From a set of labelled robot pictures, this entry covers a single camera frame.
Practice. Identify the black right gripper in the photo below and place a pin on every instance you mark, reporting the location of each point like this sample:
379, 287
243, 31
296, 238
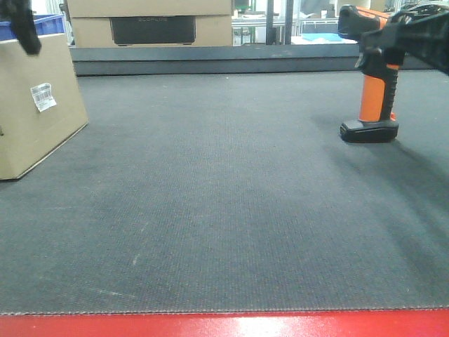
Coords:
385, 39

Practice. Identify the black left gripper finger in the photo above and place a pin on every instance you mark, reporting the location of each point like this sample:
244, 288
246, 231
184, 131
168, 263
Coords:
21, 17

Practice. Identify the small brown cardboard package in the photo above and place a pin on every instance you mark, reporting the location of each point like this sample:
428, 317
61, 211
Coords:
41, 104

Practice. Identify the orange black barcode scanner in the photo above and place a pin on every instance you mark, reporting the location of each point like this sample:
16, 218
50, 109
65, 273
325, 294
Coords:
376, 122

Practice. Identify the large brown cardboard box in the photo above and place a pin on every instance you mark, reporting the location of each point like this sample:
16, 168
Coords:
112, 24

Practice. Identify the blue storage bin background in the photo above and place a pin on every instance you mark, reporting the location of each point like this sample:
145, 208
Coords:
44, 23

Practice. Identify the blue flat tray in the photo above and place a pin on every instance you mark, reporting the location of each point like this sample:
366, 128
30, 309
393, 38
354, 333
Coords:
322, 38

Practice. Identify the red metal conveyor table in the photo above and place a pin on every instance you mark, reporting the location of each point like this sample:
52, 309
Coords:
332, 323

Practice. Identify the grey conveyor rear rail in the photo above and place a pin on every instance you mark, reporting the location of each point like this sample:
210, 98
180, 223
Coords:
253, 59

